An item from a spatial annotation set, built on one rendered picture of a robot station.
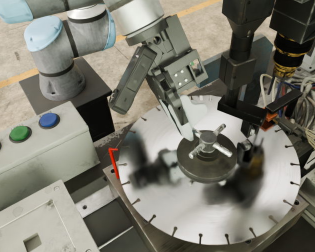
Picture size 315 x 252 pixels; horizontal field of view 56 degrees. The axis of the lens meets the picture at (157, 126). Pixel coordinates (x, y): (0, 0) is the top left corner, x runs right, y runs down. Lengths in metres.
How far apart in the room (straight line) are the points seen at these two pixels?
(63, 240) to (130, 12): 0.39
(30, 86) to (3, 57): 1.73
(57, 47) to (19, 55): 1.88
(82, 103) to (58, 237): 0.52
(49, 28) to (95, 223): 0.55
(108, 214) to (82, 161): 0.15
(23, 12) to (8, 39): 2.55
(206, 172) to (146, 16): 0.28
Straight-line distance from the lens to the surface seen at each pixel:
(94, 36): 0.95
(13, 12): 0.55
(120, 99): 0.47
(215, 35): 2.70
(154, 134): 0.60
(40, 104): 1.05
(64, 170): 0.79
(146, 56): 0.48
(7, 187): 0.76
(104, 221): 0.73
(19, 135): 0.74
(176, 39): 0.49
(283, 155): 0.60
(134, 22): 0.46
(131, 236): 0.71
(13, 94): 2.42
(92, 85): 1.06
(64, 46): 0.94
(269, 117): 0.63
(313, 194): 0.72
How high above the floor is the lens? 1.41
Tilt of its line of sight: 48 degrees down
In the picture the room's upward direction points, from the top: 5 degrees counter-clockwise
